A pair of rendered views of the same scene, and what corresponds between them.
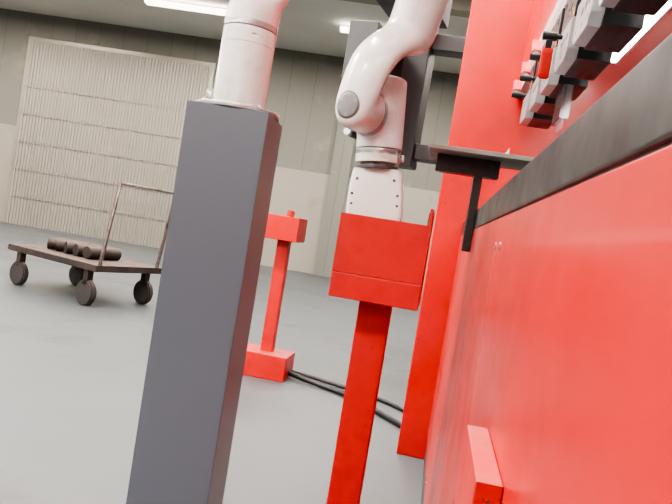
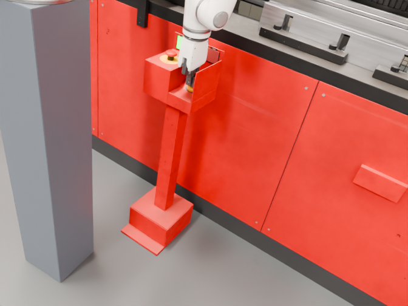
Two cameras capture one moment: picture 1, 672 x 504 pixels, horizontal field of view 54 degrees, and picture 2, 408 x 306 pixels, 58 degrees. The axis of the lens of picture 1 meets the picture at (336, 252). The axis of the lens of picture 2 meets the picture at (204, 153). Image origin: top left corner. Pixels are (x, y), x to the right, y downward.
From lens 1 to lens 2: 1.36 m
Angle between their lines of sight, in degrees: 75
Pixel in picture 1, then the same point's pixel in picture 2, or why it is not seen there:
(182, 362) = (70, 184)
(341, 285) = (193, 107)
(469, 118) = not seen: outside the picture
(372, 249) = (204, 83)
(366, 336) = (182, 116)
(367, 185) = (199, 50)
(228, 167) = (71, 53)
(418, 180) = not seen: outside the picture
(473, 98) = not seen: outside the picture
